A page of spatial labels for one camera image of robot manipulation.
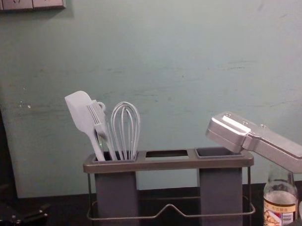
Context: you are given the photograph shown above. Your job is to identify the white basting brush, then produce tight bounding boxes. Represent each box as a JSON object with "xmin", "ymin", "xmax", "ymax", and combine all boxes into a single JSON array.
[{"xmin": 93, "ymin": 121, "xmax": 118, "ymax": 162}]

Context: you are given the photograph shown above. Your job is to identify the white slotted turner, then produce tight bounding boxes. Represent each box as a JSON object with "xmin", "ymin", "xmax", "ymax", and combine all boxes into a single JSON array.
[{"xmin": 87, "ymin": 99, "xmax": 109, "ymax": 145}]

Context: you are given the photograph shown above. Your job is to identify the grey metal wire rack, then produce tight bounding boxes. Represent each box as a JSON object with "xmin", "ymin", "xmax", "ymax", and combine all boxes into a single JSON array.
[{"xmin": 82, "ymin": 146, "xmax": 257, "ymax": 226}]

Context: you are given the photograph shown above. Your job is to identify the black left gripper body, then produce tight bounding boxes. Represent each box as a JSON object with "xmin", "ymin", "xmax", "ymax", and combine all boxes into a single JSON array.
[{"xmin": 0, "ymin": 199, "xmax": 25, "ymax": 226}]

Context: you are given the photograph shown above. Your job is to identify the white silicone spatula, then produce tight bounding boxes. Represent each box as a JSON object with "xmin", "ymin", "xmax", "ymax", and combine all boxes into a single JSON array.
[{"xmin": 64, "ymin": 89, "xmax": 107, "ymax": 163}]

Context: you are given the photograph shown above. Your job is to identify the clear glass bottle with label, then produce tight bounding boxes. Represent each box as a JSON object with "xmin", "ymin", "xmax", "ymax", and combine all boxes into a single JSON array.
[{"xmin": 261, "ymin": 162, "xmax": 301, "ymax": 226}]

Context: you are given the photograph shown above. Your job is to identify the white silicone whisk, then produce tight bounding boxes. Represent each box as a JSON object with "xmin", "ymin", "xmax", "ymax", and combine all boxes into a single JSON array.
[{"xmin": 110, "ymin": 101, "xmax": 143, "ymax": 162}]

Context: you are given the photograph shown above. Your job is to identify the black table cloth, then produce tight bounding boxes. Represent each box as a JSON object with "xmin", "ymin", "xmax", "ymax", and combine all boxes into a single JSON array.
[{"xmin": 0, "ymin": 183, "xmax": 302, "ymax": 226}]

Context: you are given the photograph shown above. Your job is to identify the grey plastic utensil cup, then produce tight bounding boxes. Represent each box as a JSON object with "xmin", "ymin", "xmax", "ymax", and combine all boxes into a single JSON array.
[
  {"xmin": 92, "ymin": 150, "xmax": 141, "ymax": 226},
  {"xmin": 194, "ymin": 146, "xmax": 245, "ymax": 226}
]

